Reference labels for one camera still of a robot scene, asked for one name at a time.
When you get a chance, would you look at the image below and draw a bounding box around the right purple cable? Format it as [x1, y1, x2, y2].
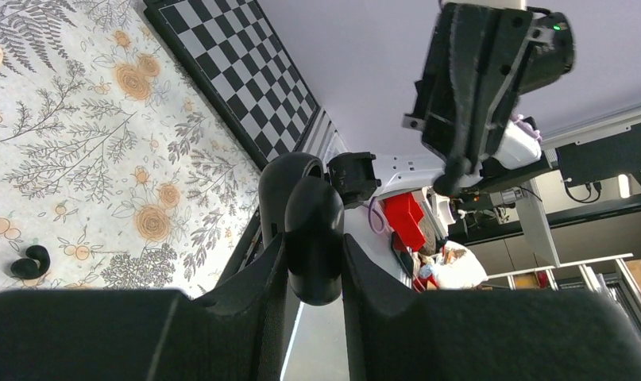
[367, 197, 392, 237]

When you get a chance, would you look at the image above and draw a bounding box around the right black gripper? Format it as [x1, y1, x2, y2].
[402, 2, 535, 195]

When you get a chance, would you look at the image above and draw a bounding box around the black earbud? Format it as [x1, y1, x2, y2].
[10, 244, 51, 280]

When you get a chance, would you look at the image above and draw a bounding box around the floral patterned table mat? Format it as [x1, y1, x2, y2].
[0, 1, 259, 298]

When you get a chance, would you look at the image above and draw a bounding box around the black earbud charging case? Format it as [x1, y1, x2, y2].
[258, 152, 344, 306]

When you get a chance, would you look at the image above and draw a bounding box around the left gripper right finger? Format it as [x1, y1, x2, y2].
[342, 235, 641, 380]

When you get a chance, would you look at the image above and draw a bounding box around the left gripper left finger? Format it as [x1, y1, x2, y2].
[0, 237, 287, 380]

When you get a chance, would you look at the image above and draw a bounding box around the black white checkerboard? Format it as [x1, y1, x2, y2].
[144, 0, 320, 168]

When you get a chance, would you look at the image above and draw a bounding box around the red box in background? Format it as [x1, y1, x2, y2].
[384, 193, 427, 252]

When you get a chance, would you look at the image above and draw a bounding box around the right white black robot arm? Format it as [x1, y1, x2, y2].
[325, 1, 575, 208]

